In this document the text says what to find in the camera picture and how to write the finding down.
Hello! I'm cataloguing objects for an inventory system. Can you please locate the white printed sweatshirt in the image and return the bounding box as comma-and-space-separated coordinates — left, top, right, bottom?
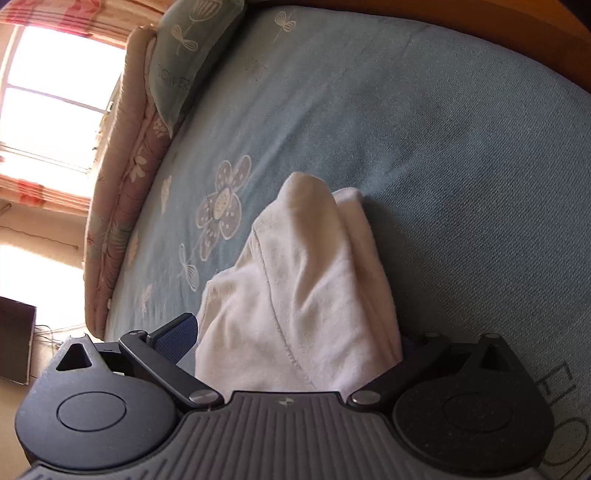
194, 172, 403, 397

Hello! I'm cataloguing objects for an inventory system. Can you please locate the black television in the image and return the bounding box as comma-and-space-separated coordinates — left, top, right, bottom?
0, 297, 36, 385

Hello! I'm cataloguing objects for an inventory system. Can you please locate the orange patterned curtain left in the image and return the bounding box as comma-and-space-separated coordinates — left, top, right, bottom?
1, 174, 95, 217

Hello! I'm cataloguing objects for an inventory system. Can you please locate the orange patterned curtain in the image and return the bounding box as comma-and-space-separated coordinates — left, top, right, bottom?
1, 174, 95, 217
1, 0, 174, 47

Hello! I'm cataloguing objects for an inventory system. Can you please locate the blue floral bed sheet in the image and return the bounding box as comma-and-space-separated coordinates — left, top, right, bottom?
105, 7, 590, 479

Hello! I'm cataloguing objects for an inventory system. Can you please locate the pink floral folded quilt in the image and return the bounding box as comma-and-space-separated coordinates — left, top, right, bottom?
84, 27, 171, 339

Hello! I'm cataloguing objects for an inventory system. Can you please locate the bright window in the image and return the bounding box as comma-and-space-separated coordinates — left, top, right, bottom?
1, 27, 124, 183

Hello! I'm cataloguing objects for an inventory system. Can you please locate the orange wooden headboard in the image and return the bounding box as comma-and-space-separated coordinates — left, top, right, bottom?
245, 1, 590, 91

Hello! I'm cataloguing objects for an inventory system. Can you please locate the orange patterned curtain right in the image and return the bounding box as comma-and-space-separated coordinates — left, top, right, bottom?
1, 0, 174, 47

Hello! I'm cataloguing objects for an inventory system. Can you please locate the grey-green pillow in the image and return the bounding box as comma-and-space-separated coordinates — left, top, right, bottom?
148, 0, 245, 135

